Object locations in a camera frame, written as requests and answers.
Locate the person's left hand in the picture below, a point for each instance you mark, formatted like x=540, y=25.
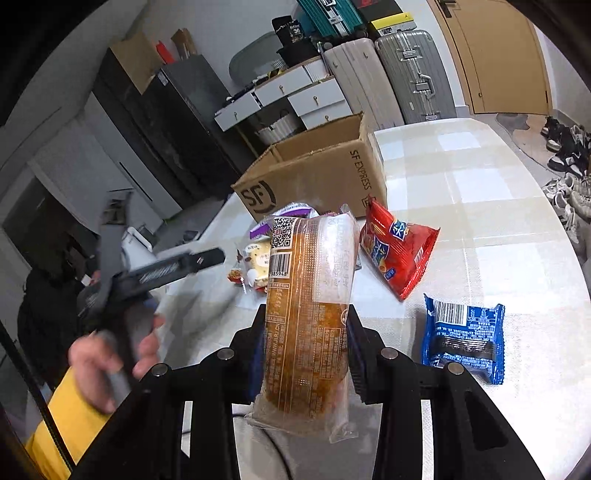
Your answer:
x=87, y=364

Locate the cream cracker packet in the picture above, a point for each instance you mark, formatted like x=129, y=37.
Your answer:
x=258, y=263

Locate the grey brown door mat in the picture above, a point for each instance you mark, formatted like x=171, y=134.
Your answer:
x=526, y=138

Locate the dark cloth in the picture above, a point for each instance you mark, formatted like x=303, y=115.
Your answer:
x=51, y=304

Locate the clear brown bread packet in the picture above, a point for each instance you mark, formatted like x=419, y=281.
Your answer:
x=304, y=323

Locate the teal suitcase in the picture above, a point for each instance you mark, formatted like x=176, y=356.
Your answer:
x=328, y=16

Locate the flattened brown cardboard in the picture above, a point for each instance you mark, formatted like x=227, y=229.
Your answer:
x=136, y=57

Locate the silver suitcase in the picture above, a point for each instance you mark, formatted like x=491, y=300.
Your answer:
x=415, y=74

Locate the red snack bag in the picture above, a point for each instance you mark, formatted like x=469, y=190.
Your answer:
x=392, y=249

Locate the wooden door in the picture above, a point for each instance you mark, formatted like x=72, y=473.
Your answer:
x=494, y=55

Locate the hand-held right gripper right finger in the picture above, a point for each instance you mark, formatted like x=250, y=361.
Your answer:
x=359, y=364

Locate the black cabinet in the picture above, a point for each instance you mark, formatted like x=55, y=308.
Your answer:
x=124, y=120

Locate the black yellow box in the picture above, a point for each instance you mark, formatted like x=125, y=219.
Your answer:
x=392, y=21

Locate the dark grey refrigerator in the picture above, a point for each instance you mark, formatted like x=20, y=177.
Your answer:
x=198, y=124

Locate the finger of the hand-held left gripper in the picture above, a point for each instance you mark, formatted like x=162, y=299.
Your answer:
x=205, y=258
x=113, y=240

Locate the blue snack packet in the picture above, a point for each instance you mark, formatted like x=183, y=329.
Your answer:
x=466, y=337

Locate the purple snack packet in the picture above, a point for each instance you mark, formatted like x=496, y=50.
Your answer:
x=295, y=210

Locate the beige suitcase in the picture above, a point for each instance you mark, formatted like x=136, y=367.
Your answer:
x=360, y=83

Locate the person's left forearm yellow sleeve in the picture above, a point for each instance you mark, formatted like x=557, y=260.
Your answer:
x=60, y=424

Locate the white drawer cabinet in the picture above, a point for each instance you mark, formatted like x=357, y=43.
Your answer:
x=300, y=87

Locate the striped woven basket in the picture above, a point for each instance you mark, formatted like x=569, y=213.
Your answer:
x=277, y=129

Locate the checked tablecloth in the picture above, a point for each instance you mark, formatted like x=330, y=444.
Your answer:
x=485, y=207

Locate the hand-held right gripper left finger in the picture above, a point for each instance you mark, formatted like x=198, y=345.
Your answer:
x=249, y=355

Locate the pile of shoes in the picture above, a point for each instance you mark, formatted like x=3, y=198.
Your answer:
x=568, y=175

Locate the brown cardboard box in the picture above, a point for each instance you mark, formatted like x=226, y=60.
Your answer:
x=318, y=180

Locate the grey oval mirror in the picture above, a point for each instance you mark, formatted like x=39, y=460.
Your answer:
x=251, y=57

